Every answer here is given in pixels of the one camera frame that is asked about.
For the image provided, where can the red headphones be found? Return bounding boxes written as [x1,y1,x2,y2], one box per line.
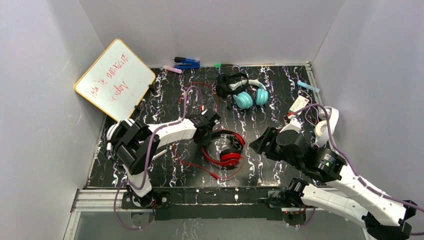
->
[170,81,247,181]

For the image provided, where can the black and white headphones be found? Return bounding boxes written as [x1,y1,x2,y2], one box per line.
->
[105,120,122,165]

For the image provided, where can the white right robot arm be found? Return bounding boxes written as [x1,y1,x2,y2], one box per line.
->
[249,127,418,240]

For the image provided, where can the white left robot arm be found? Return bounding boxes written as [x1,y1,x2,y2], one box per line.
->
[106,109,221,208]

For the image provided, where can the white beige headphones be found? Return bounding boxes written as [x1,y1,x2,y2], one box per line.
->
[314,106,340,147]

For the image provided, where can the teal headphones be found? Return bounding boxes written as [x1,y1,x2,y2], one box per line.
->
[215,72,269,110]

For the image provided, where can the small white labelled box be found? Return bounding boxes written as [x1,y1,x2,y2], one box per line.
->
[288,95,309,114]

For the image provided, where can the green capped marker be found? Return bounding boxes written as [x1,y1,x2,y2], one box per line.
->
[214,63,238,68]

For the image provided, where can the white green capped pen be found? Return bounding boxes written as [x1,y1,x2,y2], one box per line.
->
[152,149,168,160]

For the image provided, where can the pink marker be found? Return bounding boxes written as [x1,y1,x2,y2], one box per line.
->
[162,65,183,74]

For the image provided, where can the blue stapler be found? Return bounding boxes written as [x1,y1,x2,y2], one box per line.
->
[173,56,201,70]

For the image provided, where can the light blue marker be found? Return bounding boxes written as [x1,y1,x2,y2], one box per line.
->
[297,80,320,93]

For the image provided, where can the yellow framed whiteboard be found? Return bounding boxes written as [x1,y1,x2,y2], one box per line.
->
[74,38,156,121]

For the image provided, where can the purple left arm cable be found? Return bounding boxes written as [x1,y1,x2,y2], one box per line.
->
[113,85,206,231]

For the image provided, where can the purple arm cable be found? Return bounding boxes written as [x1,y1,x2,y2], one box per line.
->
[113,85,206,231]
[287,103,424,237]

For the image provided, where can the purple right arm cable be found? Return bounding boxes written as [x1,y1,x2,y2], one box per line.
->
[287,103,424,237]

